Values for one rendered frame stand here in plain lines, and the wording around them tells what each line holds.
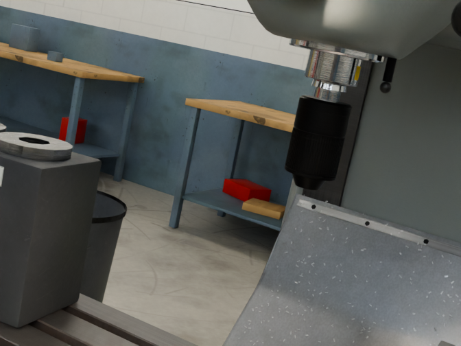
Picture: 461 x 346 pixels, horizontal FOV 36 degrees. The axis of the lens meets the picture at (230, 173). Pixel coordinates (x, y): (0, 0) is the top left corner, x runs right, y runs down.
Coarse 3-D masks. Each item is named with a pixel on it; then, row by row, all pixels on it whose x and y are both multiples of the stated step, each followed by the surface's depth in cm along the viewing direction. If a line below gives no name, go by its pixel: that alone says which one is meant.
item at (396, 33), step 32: (256, 0) 57; (288, 0) 55; (320, 0) 53; (352, 0) 52; (384, 0) 52; (416, 0) 53; (448, 0) 56; (288, 32) 57; (320, 32) 55; (352, 32) 54; (384, 32) 54; (416, 32) 56
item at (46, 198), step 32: (0, 128) 87; (0, 160) 78; (32, 160) 79; (64, 160) 82; (96, 160) 86; (0, 192) 79; (32, 192) 77; (64, 192) 81; (96, 192) 88; (0, 224) 79; (32, 224) 78; (64, 224) 83; (0, 256) 80; (32, 256) 79; (64, 256) 85; (0, 288) 80; (32, 288) 80; (64, 288) 87; (0, 320) 80; (32, 320) 82
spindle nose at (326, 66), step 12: (312, 60) 61; (324, 60) 60; (336, 60) 60; (348, 60) 60; (360, 60) 61; (312, 72) 61; (324, 72) 61; (336, 72) 60; (348, 72) 61; (348, 84) 61
